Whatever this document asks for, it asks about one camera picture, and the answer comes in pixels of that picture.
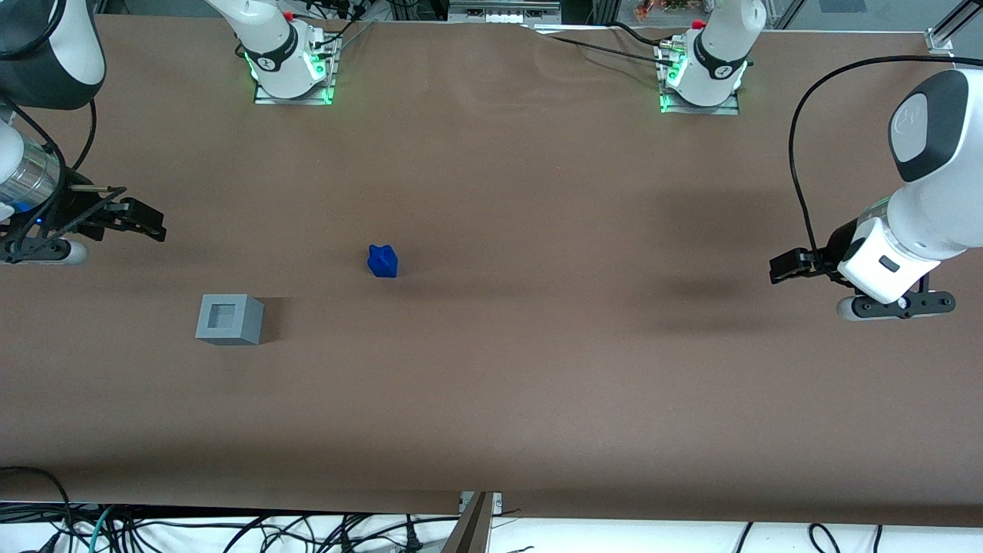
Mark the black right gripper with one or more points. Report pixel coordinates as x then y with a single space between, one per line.
81 213

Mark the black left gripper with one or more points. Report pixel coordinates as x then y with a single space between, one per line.
831 254

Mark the blue plastic part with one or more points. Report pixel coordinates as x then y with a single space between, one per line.
382 262

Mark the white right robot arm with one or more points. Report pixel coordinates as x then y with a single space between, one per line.
73 46

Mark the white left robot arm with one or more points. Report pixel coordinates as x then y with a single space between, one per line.
933 192

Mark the gray cube base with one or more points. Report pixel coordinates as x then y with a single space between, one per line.
229 321

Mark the brown table mat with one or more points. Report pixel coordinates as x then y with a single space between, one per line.
537 384

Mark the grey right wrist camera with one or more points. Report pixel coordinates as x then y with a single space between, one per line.
57 253

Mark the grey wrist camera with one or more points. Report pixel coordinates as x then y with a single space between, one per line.
895 305
57 253

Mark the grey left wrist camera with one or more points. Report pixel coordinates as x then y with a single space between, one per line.
895 305

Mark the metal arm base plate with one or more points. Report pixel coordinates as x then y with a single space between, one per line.
695 109
326 77

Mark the metal corner bracket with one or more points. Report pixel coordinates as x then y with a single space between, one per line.
940 42

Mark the aluminium frame profile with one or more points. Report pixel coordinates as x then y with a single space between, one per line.
503 11

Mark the dark table post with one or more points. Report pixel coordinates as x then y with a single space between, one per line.
470 530

